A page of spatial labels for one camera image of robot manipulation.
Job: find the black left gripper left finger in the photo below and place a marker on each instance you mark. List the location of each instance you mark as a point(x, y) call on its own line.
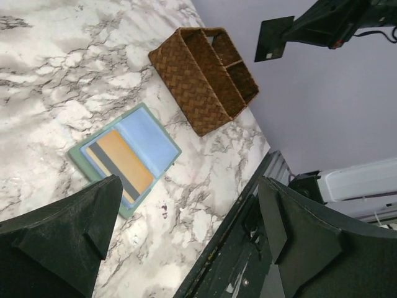
point(56, 250)

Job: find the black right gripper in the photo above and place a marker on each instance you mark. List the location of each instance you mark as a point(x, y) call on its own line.
point(333, 23)

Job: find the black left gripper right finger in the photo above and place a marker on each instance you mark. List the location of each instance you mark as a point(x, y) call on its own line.
point(319, 252)

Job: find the black credit card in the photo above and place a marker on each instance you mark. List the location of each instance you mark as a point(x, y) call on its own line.
point(270, 44)

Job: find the light green card holder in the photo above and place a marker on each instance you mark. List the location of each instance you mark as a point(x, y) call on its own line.
point(135, 147)

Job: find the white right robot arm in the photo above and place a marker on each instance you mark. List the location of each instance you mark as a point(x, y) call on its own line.
point(360, 183)

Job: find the gold magnetic stripe card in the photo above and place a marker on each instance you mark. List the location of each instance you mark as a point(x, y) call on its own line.
point(110, 154)

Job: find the brown woven basket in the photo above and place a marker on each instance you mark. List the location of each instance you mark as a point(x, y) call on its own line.
point(206, 75)

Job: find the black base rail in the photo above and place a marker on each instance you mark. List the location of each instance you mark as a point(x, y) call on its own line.
point(237, 258)

